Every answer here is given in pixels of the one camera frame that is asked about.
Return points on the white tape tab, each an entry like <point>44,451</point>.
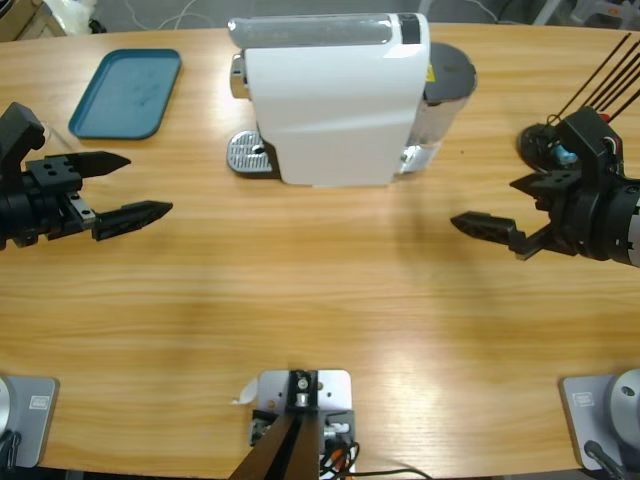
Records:
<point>247,392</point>

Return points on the dark camera post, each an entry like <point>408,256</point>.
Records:
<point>287,440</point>

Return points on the white capsule coffee machine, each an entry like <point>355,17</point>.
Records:
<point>330,100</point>

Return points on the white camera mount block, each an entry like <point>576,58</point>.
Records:
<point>335,390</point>

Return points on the cardboard box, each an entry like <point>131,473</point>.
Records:
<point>20,25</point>

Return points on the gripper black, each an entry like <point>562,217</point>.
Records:
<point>595,220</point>
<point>40,215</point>

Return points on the teal plastic tray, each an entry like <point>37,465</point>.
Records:
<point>125,95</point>

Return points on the blue coffee capsule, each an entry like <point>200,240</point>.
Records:
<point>565,156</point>

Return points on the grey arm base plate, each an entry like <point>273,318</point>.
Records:
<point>30,410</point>
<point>600,410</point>

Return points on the white rack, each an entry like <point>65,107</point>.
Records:
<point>595,15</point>

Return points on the metal drip tray grate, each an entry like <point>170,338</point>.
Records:
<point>245,150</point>

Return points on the grey coffee machine lever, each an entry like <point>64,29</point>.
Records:
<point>310,30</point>

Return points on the water tank with dark lid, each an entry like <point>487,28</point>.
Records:
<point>450,70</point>

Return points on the white plastic bag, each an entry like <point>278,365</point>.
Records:
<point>70,12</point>

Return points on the black capsule holder with rods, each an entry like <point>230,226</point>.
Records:
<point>530,142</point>

